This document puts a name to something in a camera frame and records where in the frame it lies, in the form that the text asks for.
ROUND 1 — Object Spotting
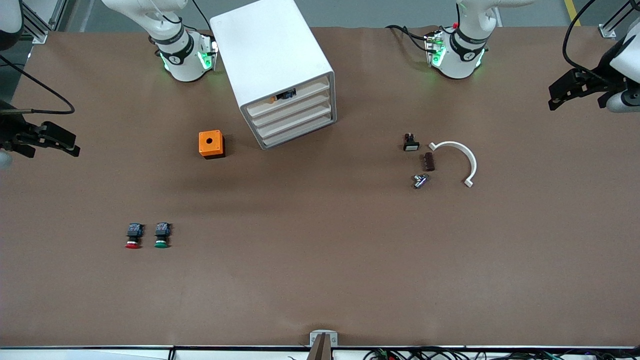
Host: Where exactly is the red mushroom push button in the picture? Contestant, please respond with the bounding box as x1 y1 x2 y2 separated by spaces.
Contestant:
124 223 145 249

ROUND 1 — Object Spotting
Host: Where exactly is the white drawer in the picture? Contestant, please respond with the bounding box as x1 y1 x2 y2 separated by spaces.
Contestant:
251 91 333 129
260 114 337 149
247 74 332 119
256 102 334 139

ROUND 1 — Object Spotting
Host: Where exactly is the green mushroom push button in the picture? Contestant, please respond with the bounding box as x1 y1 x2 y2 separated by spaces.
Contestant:
153 222 172 249

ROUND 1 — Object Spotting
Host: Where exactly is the orange button box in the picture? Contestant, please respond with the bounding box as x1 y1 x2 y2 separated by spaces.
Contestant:
198 130 226 160

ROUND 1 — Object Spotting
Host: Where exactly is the white drawer cabinet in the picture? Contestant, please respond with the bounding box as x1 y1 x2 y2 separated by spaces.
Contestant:
209 0 338 151

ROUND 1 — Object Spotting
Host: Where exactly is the white curved plastic clip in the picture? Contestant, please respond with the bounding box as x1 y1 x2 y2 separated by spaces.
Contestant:
428 141 478 188

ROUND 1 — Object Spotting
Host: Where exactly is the black camera cable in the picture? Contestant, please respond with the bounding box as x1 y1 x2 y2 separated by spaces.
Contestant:
562 0 632 76
0 54 76 115

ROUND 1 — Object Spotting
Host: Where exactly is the black base cable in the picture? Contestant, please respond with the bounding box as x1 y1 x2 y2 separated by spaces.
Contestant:
190 0 217 38
385 23 432 54

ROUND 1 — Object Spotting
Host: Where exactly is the white table edge rail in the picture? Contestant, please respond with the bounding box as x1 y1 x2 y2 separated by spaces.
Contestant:
0 345 640 360

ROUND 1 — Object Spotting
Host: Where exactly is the black cable bundle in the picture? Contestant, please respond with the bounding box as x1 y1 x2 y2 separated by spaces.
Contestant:
362 346 640 360

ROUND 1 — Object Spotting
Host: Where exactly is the grey metal bracket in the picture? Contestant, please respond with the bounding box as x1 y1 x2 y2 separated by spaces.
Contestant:
309 330 339 348

